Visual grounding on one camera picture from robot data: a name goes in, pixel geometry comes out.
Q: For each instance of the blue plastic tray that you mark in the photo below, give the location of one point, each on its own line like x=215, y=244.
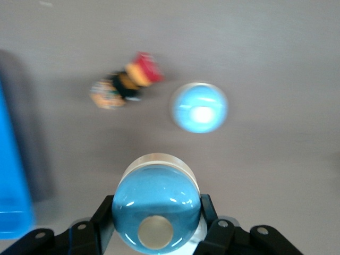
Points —
x=10, y=159

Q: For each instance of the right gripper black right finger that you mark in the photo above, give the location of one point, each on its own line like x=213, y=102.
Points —
x=212, y=225

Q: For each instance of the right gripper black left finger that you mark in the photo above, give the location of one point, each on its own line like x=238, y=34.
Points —
x=101, y=223

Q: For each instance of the red yellow emergency stop button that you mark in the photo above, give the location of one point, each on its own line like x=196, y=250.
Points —
x=127, y=82

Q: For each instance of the blue desk bell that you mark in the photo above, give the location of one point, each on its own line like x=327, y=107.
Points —
x=199, y=106
x=156, y=191

